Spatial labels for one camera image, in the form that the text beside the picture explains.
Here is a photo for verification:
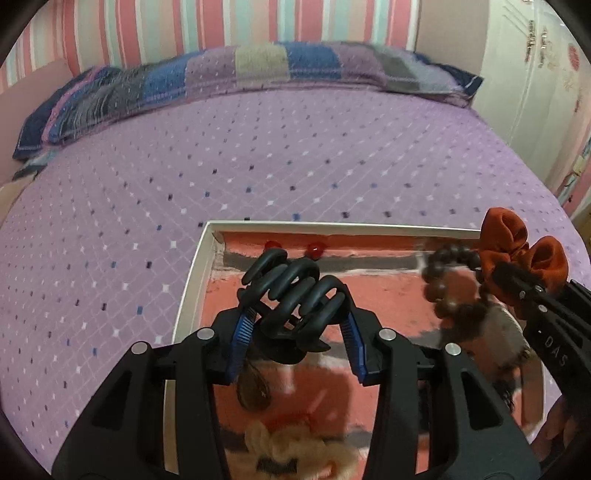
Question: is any orange fabric bow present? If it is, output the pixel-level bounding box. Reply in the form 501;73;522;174
478;208;568;319

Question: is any small dark brown trinket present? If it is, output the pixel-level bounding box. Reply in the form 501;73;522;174
235;355;272;414

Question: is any patchwork pillow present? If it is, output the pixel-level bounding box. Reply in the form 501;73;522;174
134;41;485;109
11;65;146;162

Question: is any black hair claw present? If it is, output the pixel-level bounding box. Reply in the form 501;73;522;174
237;248;352;366

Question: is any person's right hand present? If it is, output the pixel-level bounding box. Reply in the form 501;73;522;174
531;394;585;467

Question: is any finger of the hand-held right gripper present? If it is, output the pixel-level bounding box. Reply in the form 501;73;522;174
493;260;555;302

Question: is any white tray with brick lining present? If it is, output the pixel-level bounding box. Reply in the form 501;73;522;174
171;220;550;480

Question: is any purple dotted bedsheet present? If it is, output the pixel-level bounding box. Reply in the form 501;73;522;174
0;88;587;476

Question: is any black hair tie with red beads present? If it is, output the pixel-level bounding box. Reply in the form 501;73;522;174
263;239;326;259

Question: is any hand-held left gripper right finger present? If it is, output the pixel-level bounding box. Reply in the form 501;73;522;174
339;305;541;480

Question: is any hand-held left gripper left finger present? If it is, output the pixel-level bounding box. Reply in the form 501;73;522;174
51;307;259;480

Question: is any wooden bead bracelet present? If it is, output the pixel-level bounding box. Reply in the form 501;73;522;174
421;244;497;324

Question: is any white wardrobe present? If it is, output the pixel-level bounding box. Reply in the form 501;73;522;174
471;0;591;185

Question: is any cream crochet scrunchie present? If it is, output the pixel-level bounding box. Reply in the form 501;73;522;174
242;422;361;480

